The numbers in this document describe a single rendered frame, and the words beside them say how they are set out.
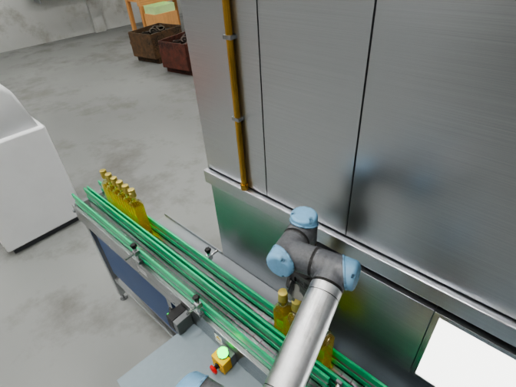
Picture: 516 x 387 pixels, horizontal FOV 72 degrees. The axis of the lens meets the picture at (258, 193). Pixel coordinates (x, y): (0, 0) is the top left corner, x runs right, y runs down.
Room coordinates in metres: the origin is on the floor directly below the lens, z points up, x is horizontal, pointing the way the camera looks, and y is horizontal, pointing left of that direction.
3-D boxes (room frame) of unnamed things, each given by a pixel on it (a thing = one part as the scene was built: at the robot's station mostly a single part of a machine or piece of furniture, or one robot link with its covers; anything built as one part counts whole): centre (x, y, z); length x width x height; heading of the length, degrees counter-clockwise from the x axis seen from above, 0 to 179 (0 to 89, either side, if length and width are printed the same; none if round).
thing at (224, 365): (0.73, 0.19, 0.79); 0.07 x 0.07 x 0.07; 46
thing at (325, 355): (0.64, -0.19, 0.99); 0.06 x 0.06 x 0.21; 45
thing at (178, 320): (0.93, 0.39, 0.79); 0.08 x 0.08 x 0.08; 46
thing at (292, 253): (0.61, -0.08, 1.51); 0.11 x 0.11 x 0.08; 57
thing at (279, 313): (0.76, -0.06, 0.99); 0.06 x 0.06 x 0.21; 46
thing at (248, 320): (1.16, 0.43, 0.93); 1.75 x 0.01 x 0.08; 46
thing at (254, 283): (1.19, 0.23, 0.84); 0.95 x 0.09 x 0.11; 46
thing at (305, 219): (0.70, -0.12, 1.51); 0.09 x 0.08 x 0.11; 147
